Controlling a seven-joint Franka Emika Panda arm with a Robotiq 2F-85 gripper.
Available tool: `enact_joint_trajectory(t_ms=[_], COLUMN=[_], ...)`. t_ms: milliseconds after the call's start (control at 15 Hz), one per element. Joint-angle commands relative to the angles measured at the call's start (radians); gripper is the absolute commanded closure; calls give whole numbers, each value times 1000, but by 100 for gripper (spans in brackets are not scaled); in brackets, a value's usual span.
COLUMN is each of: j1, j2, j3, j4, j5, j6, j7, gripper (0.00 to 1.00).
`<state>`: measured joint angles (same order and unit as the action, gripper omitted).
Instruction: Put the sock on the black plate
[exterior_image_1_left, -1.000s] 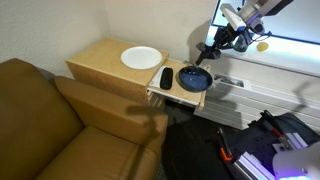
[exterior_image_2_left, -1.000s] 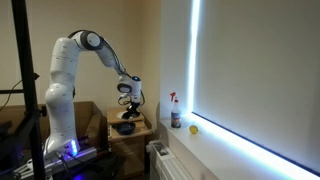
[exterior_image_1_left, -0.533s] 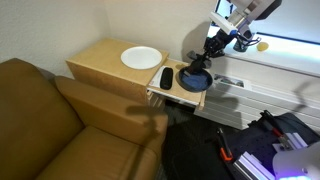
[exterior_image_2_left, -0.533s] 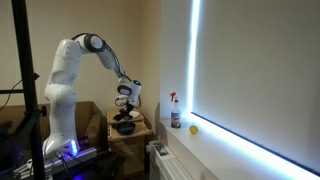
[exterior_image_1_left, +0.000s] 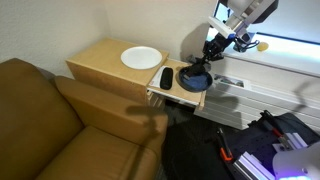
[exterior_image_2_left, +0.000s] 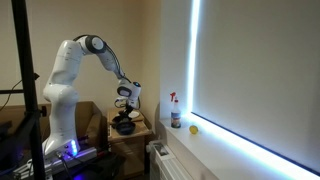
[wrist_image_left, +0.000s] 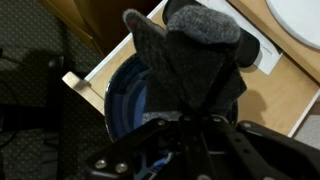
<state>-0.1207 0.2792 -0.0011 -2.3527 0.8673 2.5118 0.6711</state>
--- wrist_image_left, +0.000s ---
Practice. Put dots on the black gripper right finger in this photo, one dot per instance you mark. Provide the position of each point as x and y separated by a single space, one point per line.
266 146

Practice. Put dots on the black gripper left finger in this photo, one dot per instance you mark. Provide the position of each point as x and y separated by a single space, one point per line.
140 146

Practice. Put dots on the dark grey sock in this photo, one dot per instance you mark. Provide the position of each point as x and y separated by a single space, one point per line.
190 60

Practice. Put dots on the white round plate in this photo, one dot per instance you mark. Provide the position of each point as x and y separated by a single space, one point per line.
296 20

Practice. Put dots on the dark blue bowl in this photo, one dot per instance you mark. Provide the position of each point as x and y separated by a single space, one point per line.
125 100

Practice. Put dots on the light wooden side table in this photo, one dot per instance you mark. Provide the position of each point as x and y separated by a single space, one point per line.
301 61

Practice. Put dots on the tan leather sofa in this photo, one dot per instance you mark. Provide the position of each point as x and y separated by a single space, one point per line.
66 13

